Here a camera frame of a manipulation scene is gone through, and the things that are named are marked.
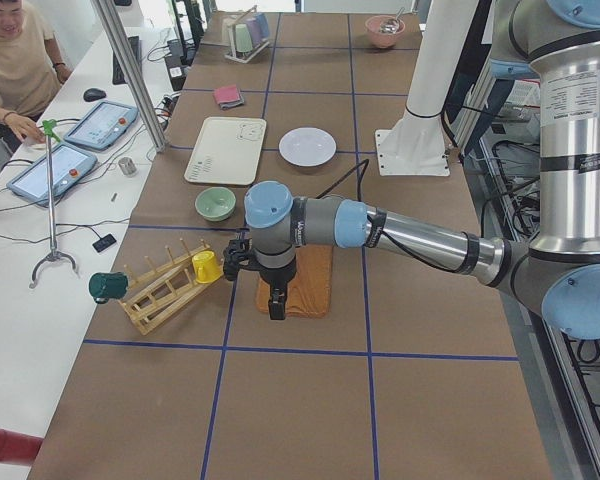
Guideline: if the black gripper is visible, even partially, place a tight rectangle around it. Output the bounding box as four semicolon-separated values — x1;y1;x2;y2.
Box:
256;252;297;320

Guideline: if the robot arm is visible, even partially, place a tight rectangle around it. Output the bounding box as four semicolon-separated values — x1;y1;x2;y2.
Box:
244;1;600;340

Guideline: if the cream bear tray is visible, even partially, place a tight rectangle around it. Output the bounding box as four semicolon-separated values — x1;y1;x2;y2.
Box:
183;116;267;186

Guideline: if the wooden cutting board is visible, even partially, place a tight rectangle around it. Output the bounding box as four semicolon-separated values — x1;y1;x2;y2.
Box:
285;245;333;318

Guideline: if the yellow mug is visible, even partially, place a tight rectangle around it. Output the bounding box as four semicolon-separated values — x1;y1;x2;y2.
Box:
192;250;223;284

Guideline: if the green bowl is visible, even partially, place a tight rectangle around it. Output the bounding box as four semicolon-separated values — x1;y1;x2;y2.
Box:
194;186;236;222

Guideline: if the wooden dish rack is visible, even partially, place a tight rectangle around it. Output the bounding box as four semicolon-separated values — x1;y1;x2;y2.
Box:
118;239;223;335

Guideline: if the white ribbed plate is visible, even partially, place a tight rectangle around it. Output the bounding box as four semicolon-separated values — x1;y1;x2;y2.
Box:
279;127;336;167

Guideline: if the dark green cup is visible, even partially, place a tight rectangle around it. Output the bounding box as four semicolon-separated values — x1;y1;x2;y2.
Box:
88;272;129;304

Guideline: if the small black device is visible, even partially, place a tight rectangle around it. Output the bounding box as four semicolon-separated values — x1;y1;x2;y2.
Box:
92;234;117;253

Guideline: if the small metal cylinder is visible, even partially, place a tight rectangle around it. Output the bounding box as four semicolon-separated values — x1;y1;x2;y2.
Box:
118;157;137;177

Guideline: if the grey cloth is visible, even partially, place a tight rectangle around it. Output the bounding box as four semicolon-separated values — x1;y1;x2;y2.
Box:
218;98;245;110

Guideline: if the pink cloth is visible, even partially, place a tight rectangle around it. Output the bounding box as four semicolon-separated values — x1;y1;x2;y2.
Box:
213;85;243;105

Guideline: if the far teach pendant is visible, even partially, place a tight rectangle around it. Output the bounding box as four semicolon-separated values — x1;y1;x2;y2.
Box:
63;100;138;152

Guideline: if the teach pendant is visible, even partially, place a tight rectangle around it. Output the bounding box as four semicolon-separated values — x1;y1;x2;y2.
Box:
63;100;138;152
7;143;97;206

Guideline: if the white cup rack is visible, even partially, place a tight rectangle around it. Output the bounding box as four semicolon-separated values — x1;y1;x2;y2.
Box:
222;5;271;64

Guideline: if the near teach pendant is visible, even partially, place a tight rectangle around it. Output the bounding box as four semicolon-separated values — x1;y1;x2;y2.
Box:
7;143;97;206

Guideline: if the light green cup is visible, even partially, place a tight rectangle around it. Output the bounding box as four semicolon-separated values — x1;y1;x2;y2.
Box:
234;23;253;55

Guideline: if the purple cup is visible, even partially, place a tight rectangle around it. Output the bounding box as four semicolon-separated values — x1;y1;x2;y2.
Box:
245;16;263;47

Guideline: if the black keyboard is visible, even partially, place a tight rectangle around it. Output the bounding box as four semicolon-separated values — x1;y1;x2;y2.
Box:
111;34;142;86

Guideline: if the black computer mouse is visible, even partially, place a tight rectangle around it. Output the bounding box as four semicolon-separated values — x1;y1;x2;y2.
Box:
83;88;107;102

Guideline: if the pink bowl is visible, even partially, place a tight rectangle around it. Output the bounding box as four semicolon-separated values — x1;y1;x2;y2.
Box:
365;15;405;49

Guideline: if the blue cup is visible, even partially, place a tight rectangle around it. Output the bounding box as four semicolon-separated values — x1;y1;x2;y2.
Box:
254;12;270;39

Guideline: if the reacher grabber tool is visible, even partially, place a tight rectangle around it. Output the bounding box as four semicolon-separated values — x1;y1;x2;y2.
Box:
29;119;79;289

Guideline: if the metal scoop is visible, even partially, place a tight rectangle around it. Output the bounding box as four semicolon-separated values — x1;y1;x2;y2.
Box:
378;7;405;35

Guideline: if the red cylinder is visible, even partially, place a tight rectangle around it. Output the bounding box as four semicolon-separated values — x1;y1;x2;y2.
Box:
0;428;43;466

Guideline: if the person in beige shirt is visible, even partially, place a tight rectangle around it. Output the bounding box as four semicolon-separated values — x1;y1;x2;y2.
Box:
0;1;72;150

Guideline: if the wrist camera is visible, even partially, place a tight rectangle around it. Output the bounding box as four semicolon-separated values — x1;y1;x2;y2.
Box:
223;233;258;282

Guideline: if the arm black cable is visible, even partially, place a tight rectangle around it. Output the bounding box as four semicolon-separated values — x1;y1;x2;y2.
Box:
313;158;474;274

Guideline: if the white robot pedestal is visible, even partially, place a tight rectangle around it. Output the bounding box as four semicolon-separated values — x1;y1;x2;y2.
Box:
375;0;479;177

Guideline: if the aluminium frame post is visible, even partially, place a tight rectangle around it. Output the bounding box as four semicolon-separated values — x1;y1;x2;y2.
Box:
91;0;167;153

